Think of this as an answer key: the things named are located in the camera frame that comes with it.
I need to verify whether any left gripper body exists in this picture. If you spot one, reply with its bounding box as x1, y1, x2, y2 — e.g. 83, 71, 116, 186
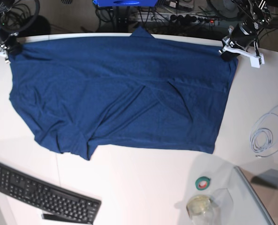
222, 23, 258, 51

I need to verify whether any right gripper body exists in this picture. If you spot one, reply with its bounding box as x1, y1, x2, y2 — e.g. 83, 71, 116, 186
0, 32, 19, 50

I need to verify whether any dark blue t-shirt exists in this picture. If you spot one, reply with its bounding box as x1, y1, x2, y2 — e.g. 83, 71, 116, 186
9, 28, 238, 160

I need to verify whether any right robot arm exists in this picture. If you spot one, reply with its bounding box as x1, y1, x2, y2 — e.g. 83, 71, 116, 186
0, 0, 40, 60

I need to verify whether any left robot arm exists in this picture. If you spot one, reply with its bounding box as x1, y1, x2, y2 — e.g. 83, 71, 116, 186
219, 0, 272, 61

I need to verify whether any black power strip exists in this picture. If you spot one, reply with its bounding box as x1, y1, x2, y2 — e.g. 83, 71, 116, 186
169, 14, 220, 25

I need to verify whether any blue box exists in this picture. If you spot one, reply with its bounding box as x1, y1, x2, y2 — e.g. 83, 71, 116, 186
93, 0, 158, 7

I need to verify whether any green electrical tape roll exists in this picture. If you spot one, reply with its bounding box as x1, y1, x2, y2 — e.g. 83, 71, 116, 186
195, 176, 211, 191

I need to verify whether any glass panel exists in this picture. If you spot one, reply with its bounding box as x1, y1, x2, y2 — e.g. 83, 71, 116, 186
237, 164, 278, 225

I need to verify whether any clear glass jar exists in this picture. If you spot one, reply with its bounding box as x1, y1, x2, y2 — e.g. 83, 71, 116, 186
186, 195, 214, 225

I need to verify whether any black computer keyboard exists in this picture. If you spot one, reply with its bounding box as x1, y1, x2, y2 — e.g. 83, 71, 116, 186
0, 163, 102, 225

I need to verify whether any coiled white cable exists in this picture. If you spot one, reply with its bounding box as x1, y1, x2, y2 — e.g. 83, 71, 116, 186
249, 102, 278, 158

